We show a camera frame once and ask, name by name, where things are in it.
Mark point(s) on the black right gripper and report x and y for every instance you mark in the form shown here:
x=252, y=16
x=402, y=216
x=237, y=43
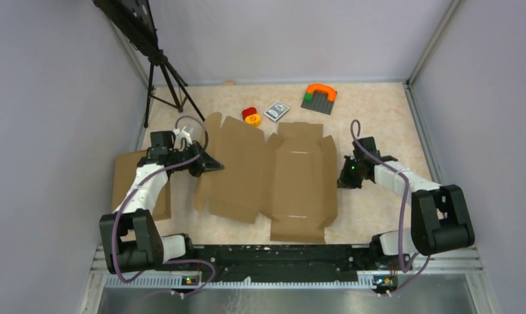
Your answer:
x=344, y=180

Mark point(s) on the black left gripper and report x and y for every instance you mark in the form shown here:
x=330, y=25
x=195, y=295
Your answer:
x=205, y=163

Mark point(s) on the large cardboard box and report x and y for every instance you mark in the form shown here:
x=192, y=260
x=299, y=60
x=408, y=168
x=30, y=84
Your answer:
x=290, y=177

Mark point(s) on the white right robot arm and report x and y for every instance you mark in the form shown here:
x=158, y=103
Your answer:
x=440, y=221

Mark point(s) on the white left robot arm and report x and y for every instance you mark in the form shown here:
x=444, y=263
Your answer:
x=129, y=235

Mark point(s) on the small folded cardboard box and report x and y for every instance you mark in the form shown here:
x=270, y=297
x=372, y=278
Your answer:
x=125, y=166

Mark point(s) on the blue playing card box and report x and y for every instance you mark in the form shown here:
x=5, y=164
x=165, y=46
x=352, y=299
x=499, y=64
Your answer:
x=276, y=111

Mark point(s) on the yellow oval toy block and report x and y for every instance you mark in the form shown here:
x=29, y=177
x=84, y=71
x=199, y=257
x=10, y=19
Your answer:
x=253, y=120

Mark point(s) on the red oval plastic block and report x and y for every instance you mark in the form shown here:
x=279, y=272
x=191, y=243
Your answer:
x=248, y=112

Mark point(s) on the orange arch toy block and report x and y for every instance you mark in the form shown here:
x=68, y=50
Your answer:
x=324, y=89

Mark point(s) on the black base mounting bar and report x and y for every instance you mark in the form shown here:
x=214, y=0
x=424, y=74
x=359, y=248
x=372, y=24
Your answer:
x=283, y=263

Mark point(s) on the black tripod stand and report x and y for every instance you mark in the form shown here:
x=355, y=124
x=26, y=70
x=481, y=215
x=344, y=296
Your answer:
x=135, y=20

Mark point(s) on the grey lego base plate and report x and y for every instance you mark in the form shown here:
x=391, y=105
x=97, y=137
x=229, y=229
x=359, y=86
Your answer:
x=319, y=103

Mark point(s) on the aluminium front rail frame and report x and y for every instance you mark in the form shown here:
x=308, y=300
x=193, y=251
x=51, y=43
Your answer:
x=452, y=282

